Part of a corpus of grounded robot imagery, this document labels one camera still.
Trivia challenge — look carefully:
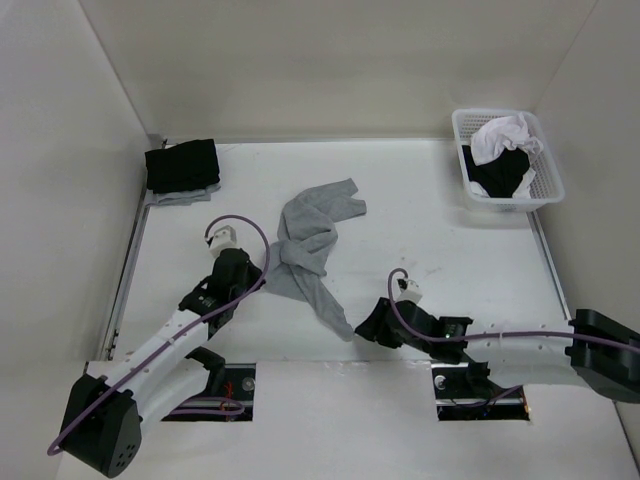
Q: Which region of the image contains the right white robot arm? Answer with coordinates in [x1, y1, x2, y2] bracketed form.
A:
[355, 297, 639, 404]

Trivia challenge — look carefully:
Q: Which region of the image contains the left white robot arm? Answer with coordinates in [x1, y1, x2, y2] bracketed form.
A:
[47, 248, 264, 479]

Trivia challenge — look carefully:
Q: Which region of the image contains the folded light grey tank top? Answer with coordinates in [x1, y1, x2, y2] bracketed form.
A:
[144, 184, 221, 206]

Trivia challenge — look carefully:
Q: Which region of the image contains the folded black tank top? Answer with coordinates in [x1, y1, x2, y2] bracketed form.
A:
[145, 139, 220, 194]

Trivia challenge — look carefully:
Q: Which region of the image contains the crumpled black tank top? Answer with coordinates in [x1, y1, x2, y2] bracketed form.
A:
[462, 146, 536, 199]

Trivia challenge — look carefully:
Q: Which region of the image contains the crumpled white tank top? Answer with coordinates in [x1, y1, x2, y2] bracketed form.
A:
[470, 112, 544, 166]

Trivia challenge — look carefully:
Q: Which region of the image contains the white plastic laundry basket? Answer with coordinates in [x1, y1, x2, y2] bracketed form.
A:
[451, 108, 565, 212]

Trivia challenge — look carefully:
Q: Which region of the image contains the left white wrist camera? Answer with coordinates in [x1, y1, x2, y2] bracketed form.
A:
[205, 225, 237, 259]

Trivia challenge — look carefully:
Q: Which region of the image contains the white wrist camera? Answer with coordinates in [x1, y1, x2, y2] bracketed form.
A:
[205, 225, 237, 259]
[396, 278, 423, 304]

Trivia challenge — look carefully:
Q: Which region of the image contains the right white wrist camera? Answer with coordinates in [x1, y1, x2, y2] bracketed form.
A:
[396, 278, 423, 304]

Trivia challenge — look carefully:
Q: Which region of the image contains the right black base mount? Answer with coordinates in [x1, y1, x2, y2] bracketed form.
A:
[431, 363, 530, 422]

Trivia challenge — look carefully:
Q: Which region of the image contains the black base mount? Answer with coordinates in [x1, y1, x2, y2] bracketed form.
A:
[163, 363, 257, 423]
[431, 363, 530, 422]

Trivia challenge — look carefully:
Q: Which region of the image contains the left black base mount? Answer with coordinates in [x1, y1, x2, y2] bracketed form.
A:
[163, 363, 257, 423]

